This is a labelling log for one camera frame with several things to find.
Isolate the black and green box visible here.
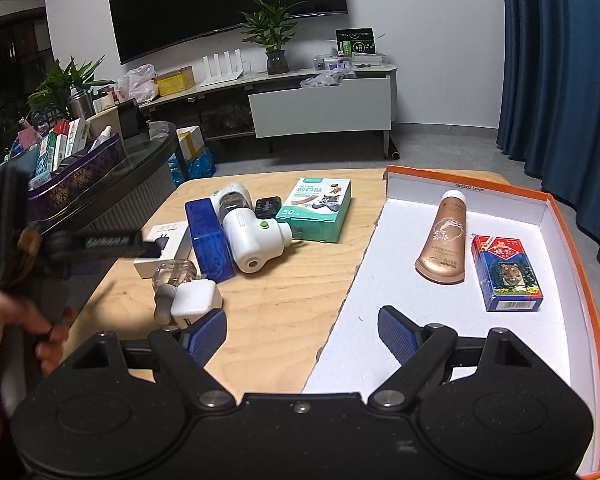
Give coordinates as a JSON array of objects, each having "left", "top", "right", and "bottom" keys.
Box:
[{"left": 336, "top": 26, "right": 378, "bottom": 57}]

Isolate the black charger plug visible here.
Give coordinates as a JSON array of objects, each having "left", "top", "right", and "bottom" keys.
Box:
[{"left": 254, "top": 196, "right": 283, "bottom": 220}]

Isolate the metal cup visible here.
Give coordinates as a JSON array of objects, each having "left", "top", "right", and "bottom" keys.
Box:
[{"left": 69, "top": 90, "right": 97, "bottom": 120}]

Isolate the blue plastic bag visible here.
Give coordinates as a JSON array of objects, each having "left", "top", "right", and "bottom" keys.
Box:
[{"left": 167, "top": 147, "right": 216, "bottom": 186}]

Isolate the blue plastic box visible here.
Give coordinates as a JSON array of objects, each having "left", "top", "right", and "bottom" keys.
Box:
[{"left": 185, "top": 197, "right": 238, "bottom": 283}]

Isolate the blue tiger-print card box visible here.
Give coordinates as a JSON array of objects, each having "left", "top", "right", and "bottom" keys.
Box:
[{"left": 471, "top": 234, "right": 545, "bottom": 312}]

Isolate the rose gold cosmetic tube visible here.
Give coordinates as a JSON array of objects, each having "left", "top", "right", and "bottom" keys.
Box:
[{"left": 414, "top": 190, "right": 468, "bottom": 286}]

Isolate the white and yellow carton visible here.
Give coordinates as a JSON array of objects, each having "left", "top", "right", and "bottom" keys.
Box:
[{"left": 176, "top": 125, "right": 204, "bottom": 171}]

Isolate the potted plant in dark vase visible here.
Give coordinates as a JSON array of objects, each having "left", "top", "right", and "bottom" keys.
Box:
[{"left": 237, "top": 0, "right": 306, "bottom": 76}]

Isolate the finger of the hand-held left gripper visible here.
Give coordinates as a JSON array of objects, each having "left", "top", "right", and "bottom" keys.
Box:
[{"left": 41, "top": 230, "right": 164, "bottom": 281}]

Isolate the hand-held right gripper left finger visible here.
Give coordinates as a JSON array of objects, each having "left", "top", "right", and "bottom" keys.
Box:
[{"left": 70, "top": 307, "right": 237, "bottom": 409}]

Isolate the person's left hand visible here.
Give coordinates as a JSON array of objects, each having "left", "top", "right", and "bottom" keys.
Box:
[{"left": 0, "top": 287, "right": 77, "bottom": 386}]

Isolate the white and red plastic bag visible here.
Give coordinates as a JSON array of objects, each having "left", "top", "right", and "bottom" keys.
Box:
[{"left": 112, "top": 63, "right": 160, "bottom": 103}]

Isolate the blue curtain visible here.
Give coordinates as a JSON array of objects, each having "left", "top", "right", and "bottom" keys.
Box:
[{"left": 497, "top": 0, "right": 600, "bottom": 271}]

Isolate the white charger packaging box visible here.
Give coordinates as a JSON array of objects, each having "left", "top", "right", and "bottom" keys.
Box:
[{"left": 133, "top": 220, "right": 193, "bottom": 279}]

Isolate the white antenna router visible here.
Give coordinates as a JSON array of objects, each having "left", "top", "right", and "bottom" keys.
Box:
[{"left": 200, "top": 49, "right": 245, "bottom": 87}]

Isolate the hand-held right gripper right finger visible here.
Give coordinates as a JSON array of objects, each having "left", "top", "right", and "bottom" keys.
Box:
[{"left": 367, "top": 305, "right": 536, "bottom": 409}]

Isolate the white power adapter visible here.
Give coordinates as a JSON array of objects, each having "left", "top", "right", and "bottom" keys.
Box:
[{"left": 172, "top": 280, "right": 224, "bottom": 331}]

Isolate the white television stand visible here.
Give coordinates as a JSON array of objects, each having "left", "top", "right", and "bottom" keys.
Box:
[{"left": 140, "top": 62, "right": 398, "bottom": 158}]

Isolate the small black box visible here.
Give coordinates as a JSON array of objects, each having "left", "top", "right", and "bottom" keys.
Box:
[{"left": 117, "top": 100, "right": 148, "bottom": 138}]

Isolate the black wall television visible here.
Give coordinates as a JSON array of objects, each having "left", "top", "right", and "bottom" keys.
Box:
[{"left": 104, "top": 0, "right": 349, "bottom": 66}]

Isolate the orange-edged white cardboard box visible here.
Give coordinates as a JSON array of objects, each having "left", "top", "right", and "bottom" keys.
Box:
[{"left": 302, "top": 164, "right": 600, "bottom": 478}]

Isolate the teal bandage box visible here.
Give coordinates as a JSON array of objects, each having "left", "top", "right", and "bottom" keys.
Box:
[{"left": 275, "top": 177, "right": 353, "bottom": 243}]

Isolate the leafy green houseplant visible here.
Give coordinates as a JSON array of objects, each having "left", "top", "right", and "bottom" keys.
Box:
[{"left": 27, "top": 55, "right": 116, "bottom": 116}]

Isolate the clear crumpled plastic bag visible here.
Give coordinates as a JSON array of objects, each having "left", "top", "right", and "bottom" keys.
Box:
[{"left": 300, "top": 71, "right": 357, "bottom": 88}]

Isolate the purple patterned storage box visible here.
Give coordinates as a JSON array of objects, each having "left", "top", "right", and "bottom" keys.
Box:
[{"left": 27, "top": 132, "right": 126, "bottom": 221}]

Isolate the beige cardboard box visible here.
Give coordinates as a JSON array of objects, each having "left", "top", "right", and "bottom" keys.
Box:
[{"left": 87, "top": 105, "right": 123, "bottom": 136}]

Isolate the yellow cardboard box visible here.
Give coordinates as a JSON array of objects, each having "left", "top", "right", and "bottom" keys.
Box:
[{"left": 156, "top": 66, "right": 197, "bottom": 97}]

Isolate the pile of medicine boxes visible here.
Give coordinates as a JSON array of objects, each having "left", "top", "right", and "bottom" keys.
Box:
[{"left": 7, "top": 117, "right": 93, "bottom": 191}]

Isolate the black glass coffee table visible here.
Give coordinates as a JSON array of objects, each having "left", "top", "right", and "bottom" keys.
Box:
[{"left": 27, "top": 120, "right": 181, "bottom": 246}]

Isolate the clear acrylic box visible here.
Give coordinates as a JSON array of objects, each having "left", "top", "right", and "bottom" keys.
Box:
[{"left": 314, "top": 52, "right": 396, "bottom": 72}]

